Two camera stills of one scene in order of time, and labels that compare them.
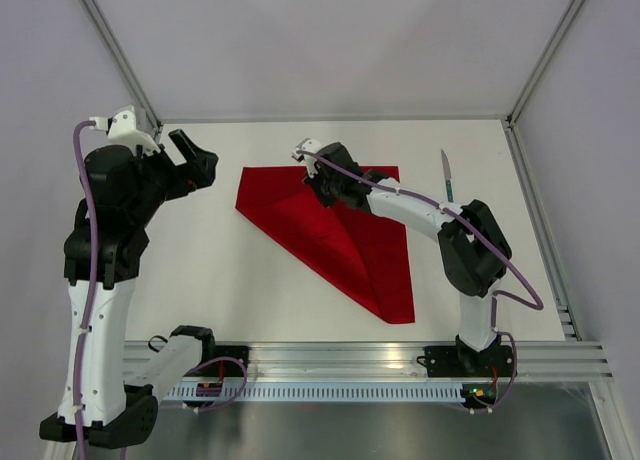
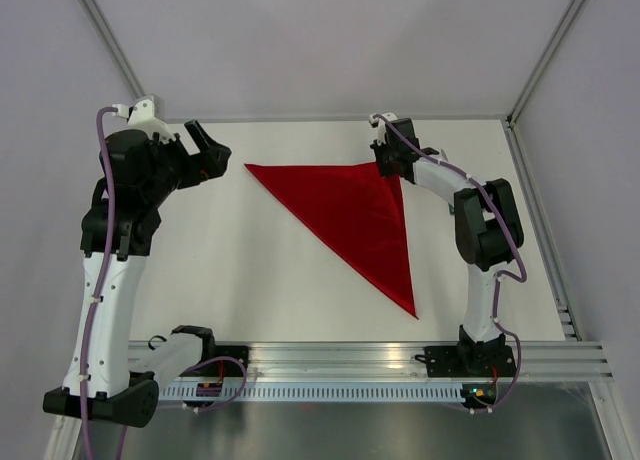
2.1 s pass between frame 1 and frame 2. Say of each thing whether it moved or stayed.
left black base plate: stayed
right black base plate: stayed
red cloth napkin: moved
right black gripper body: moved
